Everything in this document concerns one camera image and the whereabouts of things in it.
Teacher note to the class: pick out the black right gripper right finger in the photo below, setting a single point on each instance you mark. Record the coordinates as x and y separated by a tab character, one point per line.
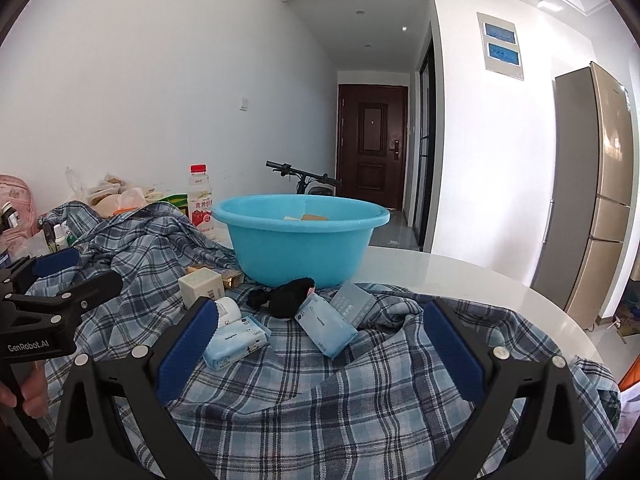
548	442

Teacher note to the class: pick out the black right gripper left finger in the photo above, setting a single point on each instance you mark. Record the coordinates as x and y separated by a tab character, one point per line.
90	438

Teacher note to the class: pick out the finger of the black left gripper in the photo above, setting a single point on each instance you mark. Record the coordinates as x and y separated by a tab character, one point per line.
22	309
18	277

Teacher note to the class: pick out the person's left hand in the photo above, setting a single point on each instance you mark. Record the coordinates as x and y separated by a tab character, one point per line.
34	390

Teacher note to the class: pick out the pink cosmetic bag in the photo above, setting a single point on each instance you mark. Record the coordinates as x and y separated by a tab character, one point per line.
16	192

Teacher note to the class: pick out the orange chair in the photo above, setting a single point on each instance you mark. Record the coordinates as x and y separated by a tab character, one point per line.
629	387

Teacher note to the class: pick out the plastic bag of bread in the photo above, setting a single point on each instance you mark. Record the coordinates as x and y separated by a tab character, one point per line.
112	195

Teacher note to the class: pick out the cream green-print box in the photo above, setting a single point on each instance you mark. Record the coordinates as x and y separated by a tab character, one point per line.
200	283

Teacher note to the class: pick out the yellow green bag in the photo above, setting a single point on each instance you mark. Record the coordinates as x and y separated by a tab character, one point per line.
179	200

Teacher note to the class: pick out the white lotion bottle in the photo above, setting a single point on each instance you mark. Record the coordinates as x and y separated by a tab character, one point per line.
228	311

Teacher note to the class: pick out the gold wrapped small tube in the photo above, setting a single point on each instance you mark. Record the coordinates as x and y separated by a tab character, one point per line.
229	278

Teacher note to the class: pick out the red-capped milk bottle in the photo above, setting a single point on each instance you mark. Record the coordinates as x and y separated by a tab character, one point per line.
200	200

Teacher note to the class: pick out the small light blue wipes pack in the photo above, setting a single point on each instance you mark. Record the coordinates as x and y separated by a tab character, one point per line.
234	342

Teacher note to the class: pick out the blue plaid cloth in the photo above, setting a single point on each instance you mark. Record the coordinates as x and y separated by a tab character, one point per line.
384	409

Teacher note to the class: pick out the black fabric pouch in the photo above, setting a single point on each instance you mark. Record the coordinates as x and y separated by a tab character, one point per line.
283	301

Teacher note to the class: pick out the blue plastic basin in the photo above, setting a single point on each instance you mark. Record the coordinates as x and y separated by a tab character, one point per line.
273	252

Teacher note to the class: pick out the grey-blue flat box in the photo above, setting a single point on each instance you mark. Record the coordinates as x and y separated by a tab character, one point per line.
353	303

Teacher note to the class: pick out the amber soap box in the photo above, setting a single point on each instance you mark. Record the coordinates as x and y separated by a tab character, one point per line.
313	217

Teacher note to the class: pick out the black bicycle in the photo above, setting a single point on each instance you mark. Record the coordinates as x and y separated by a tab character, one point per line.
308	183

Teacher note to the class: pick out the champagne refrigerator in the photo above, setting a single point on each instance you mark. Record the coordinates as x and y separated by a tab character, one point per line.
591	197

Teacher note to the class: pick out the dark brown door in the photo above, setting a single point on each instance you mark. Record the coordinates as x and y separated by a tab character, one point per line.
371	143

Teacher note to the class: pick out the wall electrical panel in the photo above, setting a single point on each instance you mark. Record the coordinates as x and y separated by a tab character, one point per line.
501	49

